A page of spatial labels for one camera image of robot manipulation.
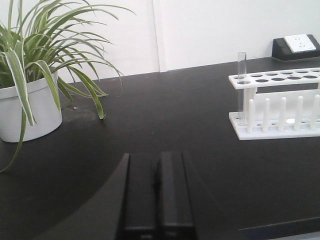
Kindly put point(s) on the white plant pot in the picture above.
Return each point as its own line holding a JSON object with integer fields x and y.
{"x": 43, "y": 107}

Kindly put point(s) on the white socket on black base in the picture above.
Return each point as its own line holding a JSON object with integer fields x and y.
{"x": 295, "y": 47}

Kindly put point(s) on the white test tube rack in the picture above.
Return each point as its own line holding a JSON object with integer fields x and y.
{"x": 278, "y": 104}

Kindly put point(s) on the green spider plant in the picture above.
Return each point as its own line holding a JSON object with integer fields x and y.
{"x": 44, "y": 43}

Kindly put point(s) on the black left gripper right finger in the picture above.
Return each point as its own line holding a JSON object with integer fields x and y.
{"x": 174, "y": 210}

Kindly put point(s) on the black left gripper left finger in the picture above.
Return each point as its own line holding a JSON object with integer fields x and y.
{"x": 140, "y": 216}

